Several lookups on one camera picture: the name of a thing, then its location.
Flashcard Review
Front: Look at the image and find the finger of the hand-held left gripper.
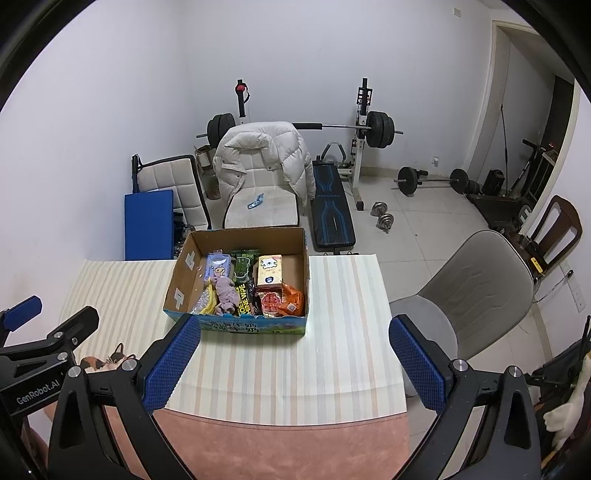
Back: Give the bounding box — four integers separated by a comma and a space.
0, 296, 43, 344
39, 305, 101, 365

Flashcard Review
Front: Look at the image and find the brown wooden chair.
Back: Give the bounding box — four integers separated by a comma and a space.
517, 195, 583, 278

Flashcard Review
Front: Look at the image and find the beige padded chair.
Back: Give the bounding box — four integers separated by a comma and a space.
223, 184, 302, 230

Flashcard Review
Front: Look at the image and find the purple sock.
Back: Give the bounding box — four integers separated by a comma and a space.
210, 274, 241, 315

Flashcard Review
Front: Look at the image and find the yellow banana-shaped packet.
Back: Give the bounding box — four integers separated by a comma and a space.
194, 281, 220, 317

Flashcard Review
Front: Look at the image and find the blue tissue pack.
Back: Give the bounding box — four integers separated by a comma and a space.
203, 251, 234, 282

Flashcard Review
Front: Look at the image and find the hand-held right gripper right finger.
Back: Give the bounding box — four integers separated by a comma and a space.
389, 315, 542, 480

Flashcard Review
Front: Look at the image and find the yellow white tissue pack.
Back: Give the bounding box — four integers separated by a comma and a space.
256, 254, 284, 289

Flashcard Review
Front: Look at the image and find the black floor cable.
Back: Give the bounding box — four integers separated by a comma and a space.
531, 271, 574, 302

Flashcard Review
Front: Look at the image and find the blue foam pad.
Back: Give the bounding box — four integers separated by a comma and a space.
124, 189, 175, 261

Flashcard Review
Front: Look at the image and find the black exercise machine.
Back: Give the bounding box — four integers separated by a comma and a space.
466, 138, 559, 232

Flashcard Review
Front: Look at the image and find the racked barbell with black plates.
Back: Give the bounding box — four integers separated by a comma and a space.
196, 111, 403, 149

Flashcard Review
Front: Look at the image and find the white puffer jacket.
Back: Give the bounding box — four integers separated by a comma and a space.
213, 121, 317, 208

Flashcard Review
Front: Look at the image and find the grey office chair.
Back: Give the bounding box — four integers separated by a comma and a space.
389, 230, 536, 398

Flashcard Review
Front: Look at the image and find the black pole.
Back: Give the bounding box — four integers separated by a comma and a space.
501, 104, 509, 190

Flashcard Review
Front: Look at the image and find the orange snack packet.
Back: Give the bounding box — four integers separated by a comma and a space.
281, 282, 306, 317

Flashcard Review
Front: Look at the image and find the short barbell with black plates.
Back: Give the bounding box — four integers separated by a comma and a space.
394, 166, 469, 197

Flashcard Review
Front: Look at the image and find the white plush toy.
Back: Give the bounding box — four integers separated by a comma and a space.
542, 351, 591, 446

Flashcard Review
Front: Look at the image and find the white quilted chair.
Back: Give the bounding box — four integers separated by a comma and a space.
130, 154, 213, 232

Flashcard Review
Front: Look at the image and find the black wipes packet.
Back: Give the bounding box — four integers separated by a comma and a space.
235, 281, 257, 318

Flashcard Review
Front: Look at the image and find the cardboard box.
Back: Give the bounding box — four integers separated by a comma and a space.
163, 226, 310, 336

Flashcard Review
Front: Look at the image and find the red snack packet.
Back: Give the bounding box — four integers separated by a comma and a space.
256, 285, 286, 319

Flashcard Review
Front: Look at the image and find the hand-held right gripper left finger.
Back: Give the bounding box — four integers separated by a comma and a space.
47, 315, 202, 480

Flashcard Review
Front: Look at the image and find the black metal frame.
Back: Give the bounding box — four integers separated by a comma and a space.
531, 315, 591, 411

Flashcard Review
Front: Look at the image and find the small black box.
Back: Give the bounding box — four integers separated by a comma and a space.
480, 170, 505, 195

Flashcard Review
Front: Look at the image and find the green snack packet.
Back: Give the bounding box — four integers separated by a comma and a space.
229, 249, 260, 284

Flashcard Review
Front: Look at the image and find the black weight bench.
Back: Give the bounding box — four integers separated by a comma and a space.
308, 143, 358, 256

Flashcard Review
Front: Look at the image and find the white barbell rack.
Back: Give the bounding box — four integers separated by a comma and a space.
235, 78, 375, 208

